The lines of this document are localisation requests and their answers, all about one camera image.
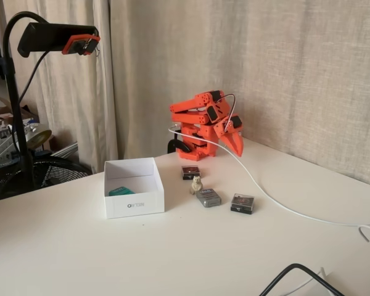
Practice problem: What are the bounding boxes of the black table clamp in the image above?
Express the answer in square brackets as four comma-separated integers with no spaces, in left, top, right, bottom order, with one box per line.
[167,138,194,154]

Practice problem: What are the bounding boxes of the green cube box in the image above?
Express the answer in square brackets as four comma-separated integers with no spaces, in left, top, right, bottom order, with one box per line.
[107,186,138,197]

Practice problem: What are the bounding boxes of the white cardboard bin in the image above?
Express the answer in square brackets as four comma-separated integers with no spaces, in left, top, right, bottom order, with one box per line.
[103,156,166,220]

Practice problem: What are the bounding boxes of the black phone holder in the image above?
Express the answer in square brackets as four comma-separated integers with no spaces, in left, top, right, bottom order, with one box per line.
[17,22,100,58]

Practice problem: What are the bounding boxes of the camera on black stand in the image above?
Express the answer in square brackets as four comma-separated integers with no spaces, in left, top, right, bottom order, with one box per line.
[0,0,118,173]

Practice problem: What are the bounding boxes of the small beige animal figurine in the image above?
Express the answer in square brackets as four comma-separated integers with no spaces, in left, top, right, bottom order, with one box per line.
[189,175,204,196]

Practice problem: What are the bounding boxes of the beige curtain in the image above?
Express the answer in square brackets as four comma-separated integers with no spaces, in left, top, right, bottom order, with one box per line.
[109,0,370,189]

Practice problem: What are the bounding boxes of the long white cable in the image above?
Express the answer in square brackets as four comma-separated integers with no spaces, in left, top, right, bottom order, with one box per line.
[168,122,370,229]

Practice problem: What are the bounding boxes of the black clear-lid jewel box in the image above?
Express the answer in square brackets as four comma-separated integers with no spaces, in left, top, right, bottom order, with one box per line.
[181,165,201,181]
[229,193,255,216]

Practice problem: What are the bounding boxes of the orange framed camera module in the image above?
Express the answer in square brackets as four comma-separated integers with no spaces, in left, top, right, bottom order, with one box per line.
[61,34,101,57]

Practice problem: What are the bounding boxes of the black gooseneck stand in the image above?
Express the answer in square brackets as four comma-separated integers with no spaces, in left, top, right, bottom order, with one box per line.
[2,10,50,192]

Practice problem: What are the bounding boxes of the beige lamp shade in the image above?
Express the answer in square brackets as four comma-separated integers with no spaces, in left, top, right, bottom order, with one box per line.
[26,123,52,147]

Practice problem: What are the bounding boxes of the black camera cable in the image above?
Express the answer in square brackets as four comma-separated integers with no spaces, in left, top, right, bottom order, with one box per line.
[17,51,50,105]

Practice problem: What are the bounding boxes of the grey metal tin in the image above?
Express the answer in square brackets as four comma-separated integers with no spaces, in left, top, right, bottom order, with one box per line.
[195,187,223,210]

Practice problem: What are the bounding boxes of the thick black cable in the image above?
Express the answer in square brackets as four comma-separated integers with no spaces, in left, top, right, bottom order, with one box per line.
[258,263,346,296]

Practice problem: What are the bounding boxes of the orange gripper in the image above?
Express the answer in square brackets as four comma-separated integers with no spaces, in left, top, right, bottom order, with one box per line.
[214,114,245,157]

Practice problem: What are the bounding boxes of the short white cable end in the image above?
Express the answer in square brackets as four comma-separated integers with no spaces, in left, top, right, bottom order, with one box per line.
[357,225,370,243]

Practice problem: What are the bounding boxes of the white folded rack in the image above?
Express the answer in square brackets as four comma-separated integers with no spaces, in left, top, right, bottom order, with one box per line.
[51,141,80,158]

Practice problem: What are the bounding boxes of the black floor fan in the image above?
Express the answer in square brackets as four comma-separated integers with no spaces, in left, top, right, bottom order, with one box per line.
[0,155,93,198]

